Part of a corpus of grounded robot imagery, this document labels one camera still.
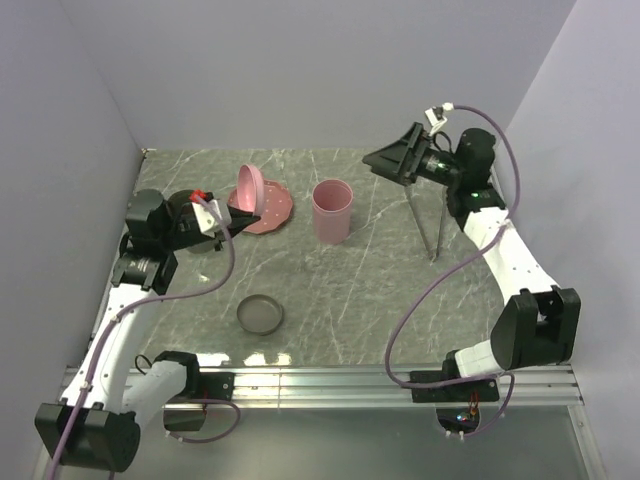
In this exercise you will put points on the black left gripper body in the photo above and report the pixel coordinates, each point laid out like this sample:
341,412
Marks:
182,232

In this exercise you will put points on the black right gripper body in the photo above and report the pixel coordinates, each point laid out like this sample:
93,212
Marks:
438,167

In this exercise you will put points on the silver metal tongs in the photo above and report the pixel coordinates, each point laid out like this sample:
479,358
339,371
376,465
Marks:
428,207

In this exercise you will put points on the pink round lid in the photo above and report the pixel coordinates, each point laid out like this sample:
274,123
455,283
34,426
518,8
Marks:
247,189

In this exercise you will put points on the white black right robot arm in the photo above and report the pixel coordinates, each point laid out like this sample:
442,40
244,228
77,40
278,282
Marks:
539,321

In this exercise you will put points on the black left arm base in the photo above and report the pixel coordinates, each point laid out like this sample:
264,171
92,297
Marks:
184,414

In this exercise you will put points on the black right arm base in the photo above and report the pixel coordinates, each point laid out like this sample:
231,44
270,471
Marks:
458,406

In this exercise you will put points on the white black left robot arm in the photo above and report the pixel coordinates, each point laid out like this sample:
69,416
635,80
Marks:
98,421

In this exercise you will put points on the grey cylindrical container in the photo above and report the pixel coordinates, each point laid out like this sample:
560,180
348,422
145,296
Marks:
179,197

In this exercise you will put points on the pink dotted plate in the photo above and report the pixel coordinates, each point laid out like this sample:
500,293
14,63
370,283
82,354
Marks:
278,209

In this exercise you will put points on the pink cylindrical container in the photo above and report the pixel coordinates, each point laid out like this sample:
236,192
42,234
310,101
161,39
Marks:
332,201

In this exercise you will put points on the grey round lid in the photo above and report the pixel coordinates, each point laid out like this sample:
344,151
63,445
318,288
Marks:
260,314

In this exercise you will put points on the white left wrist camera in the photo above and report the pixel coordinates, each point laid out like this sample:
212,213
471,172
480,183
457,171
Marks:
211,214

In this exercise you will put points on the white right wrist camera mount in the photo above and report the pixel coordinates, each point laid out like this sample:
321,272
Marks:
436,117

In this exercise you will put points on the aluminium rail frame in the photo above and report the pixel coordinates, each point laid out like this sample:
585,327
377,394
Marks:
312,399

